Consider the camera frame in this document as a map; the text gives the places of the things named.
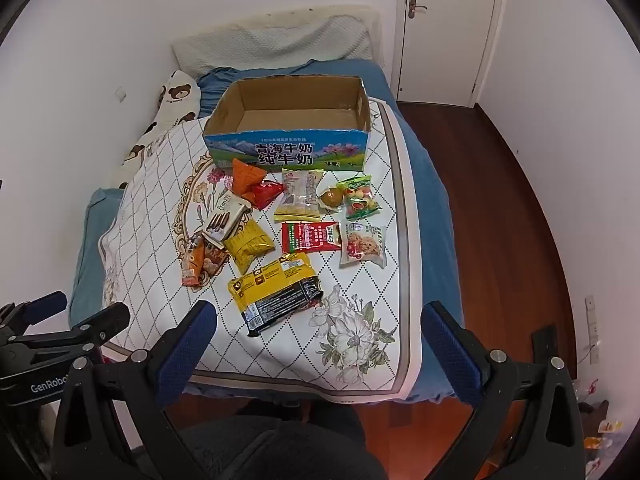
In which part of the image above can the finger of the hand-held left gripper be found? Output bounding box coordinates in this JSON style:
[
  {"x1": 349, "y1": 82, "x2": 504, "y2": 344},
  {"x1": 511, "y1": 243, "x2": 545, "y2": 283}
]
[
  {"x1": 0, "y1": 291, "x2": 68, "y2": 333},
  {"x1": 10, "y1": 302, "x2": 131, "y2": 361}
]

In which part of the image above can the clear yellow snack packet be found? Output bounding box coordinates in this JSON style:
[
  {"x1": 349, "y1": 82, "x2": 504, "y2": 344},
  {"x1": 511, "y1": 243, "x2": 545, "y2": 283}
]
[{"x1": 273, "y1": 169, "x2": 326, "y2": 222}]

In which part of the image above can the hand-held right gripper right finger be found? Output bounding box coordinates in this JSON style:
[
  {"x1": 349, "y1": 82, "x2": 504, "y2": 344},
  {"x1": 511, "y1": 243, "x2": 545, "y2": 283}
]
[{"x1": 421, "y1": 301, "x2": 586, "y2": 480}]

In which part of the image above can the white textured pillow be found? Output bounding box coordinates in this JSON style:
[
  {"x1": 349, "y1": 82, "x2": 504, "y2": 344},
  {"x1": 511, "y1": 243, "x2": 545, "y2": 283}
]
[{"x1": 171, "y1": 4, "x2": 383, "y2": 78}]

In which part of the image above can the orange triangular snack packet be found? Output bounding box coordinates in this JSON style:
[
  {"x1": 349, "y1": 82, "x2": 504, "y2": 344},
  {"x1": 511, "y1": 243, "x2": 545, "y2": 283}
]
[{"x1": 231, "y1": 158, "x2": 268, "y2": 198}]

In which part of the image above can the white cookie packet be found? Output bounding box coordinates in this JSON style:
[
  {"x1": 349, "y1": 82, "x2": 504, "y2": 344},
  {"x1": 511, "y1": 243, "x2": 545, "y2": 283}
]
[{"x1": 340, "y1": 222, "x2": 390, "y2": 268}]

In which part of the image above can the round brown egg packet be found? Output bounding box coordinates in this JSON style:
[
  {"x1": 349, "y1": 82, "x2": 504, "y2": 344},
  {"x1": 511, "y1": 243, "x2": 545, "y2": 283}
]
[{"x1": 318, "y1": 185, "x2": 346, "y2": 211}]

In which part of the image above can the mustard yellow snack packet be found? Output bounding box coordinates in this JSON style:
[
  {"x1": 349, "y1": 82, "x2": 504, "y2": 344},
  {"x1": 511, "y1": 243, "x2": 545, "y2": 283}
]
[{"x1": 222, "y1": 220, "x2": 276, "y2": 268}]

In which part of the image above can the white wall socket strip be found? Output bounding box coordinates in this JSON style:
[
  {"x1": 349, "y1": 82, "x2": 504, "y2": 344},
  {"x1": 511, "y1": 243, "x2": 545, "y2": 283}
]
[{"x1": 585, "y1": 295, "x2": 602, "y2": 366}]

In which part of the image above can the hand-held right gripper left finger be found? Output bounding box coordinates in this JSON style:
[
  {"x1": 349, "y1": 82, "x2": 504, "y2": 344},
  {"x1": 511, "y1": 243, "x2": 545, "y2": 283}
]
[{"x1": 52, "y1": 301, "x2": 218, "y2": 480}]

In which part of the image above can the orange panda snack packet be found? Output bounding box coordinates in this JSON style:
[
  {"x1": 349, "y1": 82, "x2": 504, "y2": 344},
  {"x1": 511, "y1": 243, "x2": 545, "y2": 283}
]
[{"x1": 180, "y1": 234, "x2": 231, "y2": 288}]

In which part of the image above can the cream sandwich biscuit packet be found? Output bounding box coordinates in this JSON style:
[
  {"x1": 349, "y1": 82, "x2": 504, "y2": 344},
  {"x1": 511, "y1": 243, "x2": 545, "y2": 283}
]
[{"x1": 202, "y1": 195, "x2": 253, "y2": 241}]

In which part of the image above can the blue bed sheet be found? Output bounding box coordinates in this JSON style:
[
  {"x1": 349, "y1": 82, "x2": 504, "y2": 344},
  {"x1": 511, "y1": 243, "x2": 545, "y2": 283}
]
[{"x1": 69, "y1": 59, "x2": 463, "y2": 403}]

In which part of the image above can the white diamond printed quilt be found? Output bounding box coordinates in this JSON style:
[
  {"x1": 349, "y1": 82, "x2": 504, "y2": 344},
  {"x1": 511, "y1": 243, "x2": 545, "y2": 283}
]
[{"x1": 97, "y1": 100, "x2": 426, "y2": 406}]

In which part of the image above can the cardboard box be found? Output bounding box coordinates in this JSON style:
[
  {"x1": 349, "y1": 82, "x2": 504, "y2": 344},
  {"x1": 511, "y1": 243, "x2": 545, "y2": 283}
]
[{"x1": 202, "y1": 75, "x2": 372, "y2": 171}]

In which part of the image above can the colourful floor clutter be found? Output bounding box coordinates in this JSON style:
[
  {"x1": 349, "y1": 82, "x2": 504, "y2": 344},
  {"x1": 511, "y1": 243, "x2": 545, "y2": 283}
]
[{"x1": 575, "y1": 380, "x2": 626, "y2": 461}]

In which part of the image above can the green candy packet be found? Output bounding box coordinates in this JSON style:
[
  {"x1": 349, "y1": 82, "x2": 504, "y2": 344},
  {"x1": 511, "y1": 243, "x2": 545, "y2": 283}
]
[{"x1": 336, "y1": 174, "x2": 383, "y2": 221}]

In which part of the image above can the bear print pillow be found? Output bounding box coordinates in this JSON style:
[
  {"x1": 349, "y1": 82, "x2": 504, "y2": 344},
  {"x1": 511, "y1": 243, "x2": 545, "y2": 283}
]
[{"x1": 107, "y1": 69, "x2": 203, "y2": 191}]

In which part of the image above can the red and green snack packet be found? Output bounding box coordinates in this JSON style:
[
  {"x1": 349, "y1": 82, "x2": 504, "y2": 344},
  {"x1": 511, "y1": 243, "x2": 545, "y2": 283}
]
[{"x1": 281, "y1": 220, "x2": 346, "y2": 256}]

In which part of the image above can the red chocolate snack packet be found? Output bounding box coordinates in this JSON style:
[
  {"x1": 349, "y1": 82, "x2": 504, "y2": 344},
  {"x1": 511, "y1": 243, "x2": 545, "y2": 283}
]
[{"x1": 250, "y1": 180, "x2": 285, "y2": 211}]

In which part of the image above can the white door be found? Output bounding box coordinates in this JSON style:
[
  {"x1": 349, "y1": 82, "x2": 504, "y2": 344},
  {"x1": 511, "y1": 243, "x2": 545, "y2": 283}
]
[{"x1": 397, "y1": 0, "x2": 508, "y2": 108}]

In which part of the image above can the large yellow black packet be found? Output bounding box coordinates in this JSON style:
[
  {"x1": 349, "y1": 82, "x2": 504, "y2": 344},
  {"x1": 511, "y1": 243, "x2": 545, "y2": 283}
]
[{"x1": 227, "y1": 252, "x2": 325, "y2": 338}]

